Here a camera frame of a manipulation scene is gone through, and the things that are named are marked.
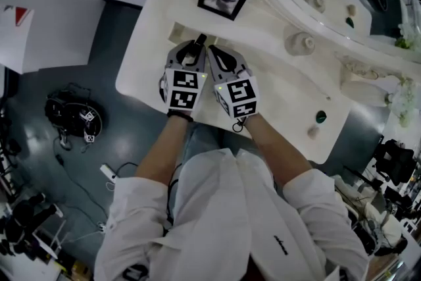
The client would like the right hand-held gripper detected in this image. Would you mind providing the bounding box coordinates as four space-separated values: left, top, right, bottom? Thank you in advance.
207 44 261 120

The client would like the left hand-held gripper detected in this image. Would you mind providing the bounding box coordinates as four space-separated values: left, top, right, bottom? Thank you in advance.
159 39 209 115

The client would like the white dressing table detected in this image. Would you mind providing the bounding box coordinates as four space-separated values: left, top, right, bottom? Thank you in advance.
114 0 401 166

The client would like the person's left forearm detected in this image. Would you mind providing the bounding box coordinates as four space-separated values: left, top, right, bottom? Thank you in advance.
134 115 193 190

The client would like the person's right forearm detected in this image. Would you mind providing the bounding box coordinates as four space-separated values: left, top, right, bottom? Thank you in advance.
245 113 312 190

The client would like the black equipment bundle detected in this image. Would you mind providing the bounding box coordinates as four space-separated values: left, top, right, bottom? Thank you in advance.
44 82 105 153

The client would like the white low cabinet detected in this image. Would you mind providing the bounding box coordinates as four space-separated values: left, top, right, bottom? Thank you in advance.
0 0 107 75

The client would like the white power strip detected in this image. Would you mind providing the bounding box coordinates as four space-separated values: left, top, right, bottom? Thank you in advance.
99 163 118 184

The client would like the person's white shirt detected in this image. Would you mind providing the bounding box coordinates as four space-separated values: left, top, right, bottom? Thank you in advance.
93 147 371 281

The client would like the red white book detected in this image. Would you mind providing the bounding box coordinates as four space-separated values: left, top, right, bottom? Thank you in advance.
0 4 36 43

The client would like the black office chair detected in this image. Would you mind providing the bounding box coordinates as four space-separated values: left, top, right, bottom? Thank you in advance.
373 138 418 188

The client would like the black floor equipment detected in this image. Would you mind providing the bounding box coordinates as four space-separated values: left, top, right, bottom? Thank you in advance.
0 192 63 257

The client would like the black bead bracelet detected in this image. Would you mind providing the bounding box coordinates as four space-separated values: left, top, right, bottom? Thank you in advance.
166 109 195 123

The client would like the black ring strap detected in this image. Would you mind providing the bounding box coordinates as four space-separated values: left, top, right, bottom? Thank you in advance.
232 118 247 134

